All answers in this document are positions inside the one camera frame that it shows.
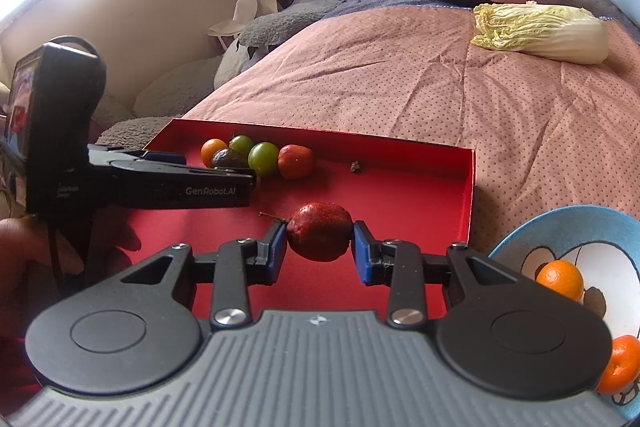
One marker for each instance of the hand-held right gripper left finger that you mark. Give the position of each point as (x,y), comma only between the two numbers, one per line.
(278,253)

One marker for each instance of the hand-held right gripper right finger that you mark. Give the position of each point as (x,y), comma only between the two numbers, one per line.
(362,253)

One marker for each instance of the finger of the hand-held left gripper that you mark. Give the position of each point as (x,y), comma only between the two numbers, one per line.
(165,157)

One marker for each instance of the red hawthorn fruit with stem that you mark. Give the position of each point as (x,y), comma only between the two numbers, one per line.
(320,232)

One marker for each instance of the red shallow box tray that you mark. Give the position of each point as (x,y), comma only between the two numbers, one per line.
(400,197)

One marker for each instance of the blue cartoon plate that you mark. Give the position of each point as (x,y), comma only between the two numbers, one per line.
(575,227)

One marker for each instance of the mandarin orange with stem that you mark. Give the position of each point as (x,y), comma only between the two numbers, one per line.
(619,366)

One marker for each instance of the person's left hand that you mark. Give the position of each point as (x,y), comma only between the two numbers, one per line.
(25,252)

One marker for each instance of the orange cherry tomato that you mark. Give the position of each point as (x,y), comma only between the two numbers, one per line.
(212,149)

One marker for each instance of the dark brown tomato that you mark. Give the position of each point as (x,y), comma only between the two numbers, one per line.
(228,159)

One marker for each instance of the green tomato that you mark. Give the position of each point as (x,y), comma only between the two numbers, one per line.
(242,144)
(263,158)

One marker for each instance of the small dark stem scrap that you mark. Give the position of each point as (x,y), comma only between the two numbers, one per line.
(356,166)

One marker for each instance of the grey plush toy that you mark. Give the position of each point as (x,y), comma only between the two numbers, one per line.
(280,24)

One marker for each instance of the pink dotted quilt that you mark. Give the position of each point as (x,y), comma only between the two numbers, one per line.
(400,72)

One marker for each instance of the napa cabbage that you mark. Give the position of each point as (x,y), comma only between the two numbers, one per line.
(545,32)

